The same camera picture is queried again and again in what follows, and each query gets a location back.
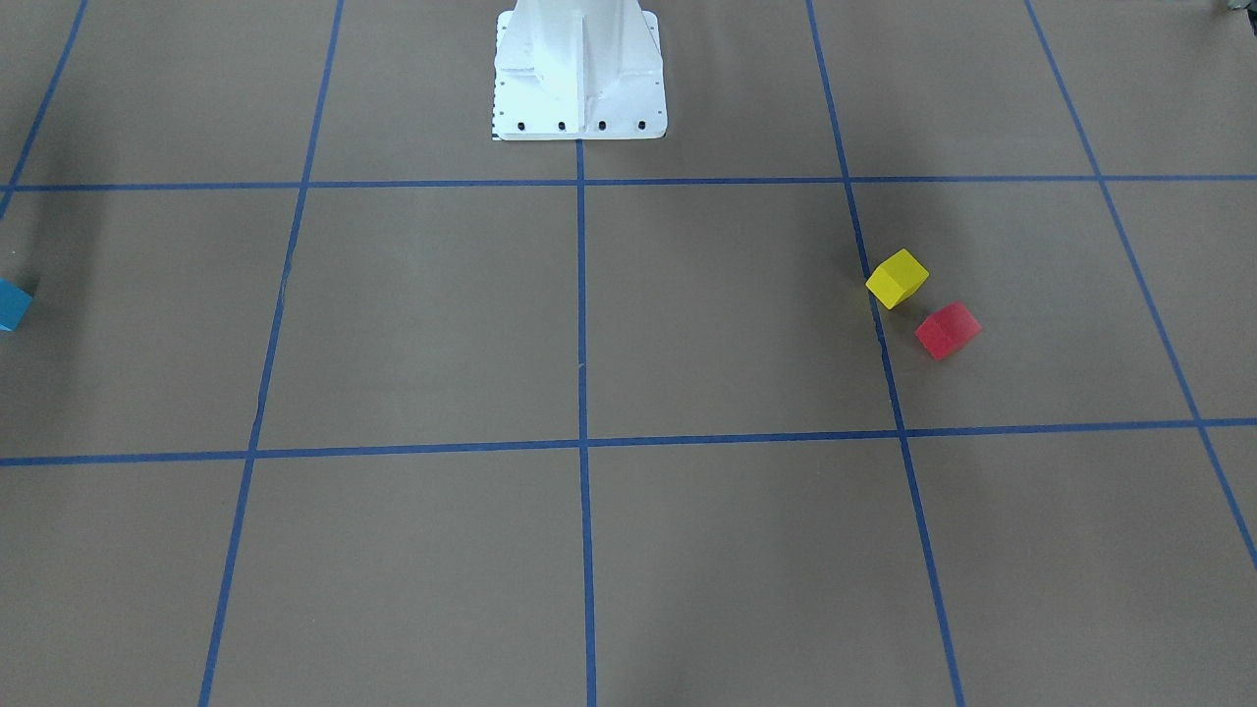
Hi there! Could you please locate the red wooden block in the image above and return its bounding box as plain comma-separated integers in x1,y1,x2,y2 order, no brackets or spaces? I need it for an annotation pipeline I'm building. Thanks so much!
914,299,983,359

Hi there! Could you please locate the blue wooden block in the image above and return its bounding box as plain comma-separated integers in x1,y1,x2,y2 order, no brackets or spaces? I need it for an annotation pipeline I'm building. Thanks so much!
0,279,33,332

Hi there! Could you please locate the yellow wooden block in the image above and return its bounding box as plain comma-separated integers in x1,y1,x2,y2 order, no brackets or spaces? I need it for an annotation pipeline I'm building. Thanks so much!
865,247,930,309

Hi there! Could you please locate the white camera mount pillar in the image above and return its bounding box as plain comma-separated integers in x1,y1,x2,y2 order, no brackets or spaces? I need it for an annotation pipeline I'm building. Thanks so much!
491,1,667,140

